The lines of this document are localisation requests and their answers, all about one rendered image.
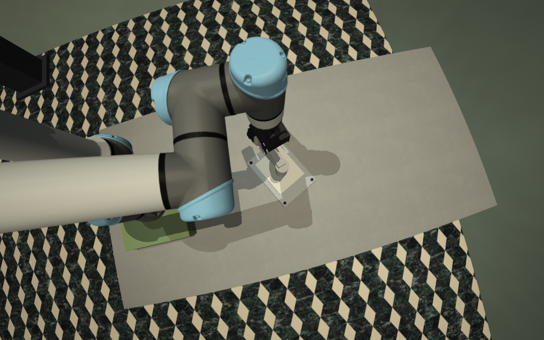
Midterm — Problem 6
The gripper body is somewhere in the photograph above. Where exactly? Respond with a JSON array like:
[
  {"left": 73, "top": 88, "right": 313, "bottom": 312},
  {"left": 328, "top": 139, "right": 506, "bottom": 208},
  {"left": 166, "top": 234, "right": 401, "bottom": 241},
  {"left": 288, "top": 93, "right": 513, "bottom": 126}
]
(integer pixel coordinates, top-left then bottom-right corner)
[{"left": 249, "top": 120, "right": 290, "bottom": 154}]

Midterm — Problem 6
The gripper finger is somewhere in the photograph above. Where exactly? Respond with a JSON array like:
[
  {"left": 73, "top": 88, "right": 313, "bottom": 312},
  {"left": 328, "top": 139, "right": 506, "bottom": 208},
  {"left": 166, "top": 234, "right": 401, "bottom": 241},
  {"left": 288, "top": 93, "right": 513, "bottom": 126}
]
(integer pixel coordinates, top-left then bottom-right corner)
[{"left": 247, "top": 128, "right": 265, "bottom": 153}]

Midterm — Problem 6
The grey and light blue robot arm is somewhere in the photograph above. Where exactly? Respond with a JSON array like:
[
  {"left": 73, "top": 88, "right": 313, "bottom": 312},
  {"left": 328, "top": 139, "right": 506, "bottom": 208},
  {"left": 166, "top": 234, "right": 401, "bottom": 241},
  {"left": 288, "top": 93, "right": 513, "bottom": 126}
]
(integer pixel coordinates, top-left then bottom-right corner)
[{"left": 0, "top": 37, "right": 288, "bottom": 234}]

